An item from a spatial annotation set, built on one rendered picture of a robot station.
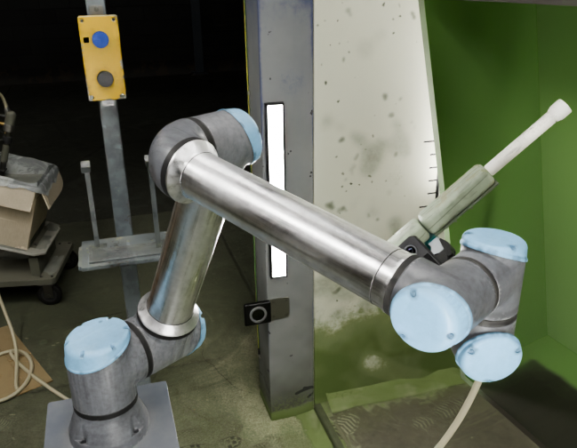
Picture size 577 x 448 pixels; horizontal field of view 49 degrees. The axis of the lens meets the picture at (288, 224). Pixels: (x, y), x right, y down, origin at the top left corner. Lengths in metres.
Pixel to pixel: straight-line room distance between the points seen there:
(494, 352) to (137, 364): 0.87
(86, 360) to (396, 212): 1.31
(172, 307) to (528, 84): 1.12
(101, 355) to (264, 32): 1.10
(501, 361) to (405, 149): 1.43
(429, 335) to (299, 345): 1.68
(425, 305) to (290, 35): 1.41
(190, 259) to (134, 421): 0.45
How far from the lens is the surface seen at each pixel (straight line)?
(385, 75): 2.20
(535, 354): 2.22
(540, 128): 1.22
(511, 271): 0.90
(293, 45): 2.07
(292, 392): 2.58
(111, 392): 1.53
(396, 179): 2.32
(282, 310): 2.36
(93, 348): 1.48
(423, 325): 0.80
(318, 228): 0.88
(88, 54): 2.13
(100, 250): 2.23
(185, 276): 1.40
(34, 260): 3.61
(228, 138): 1.17
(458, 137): 1.76
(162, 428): 1.65
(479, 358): 0.95
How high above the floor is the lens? 1.68
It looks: 22 degrees down
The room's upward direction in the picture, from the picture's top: 1 degrees counter-clockwise
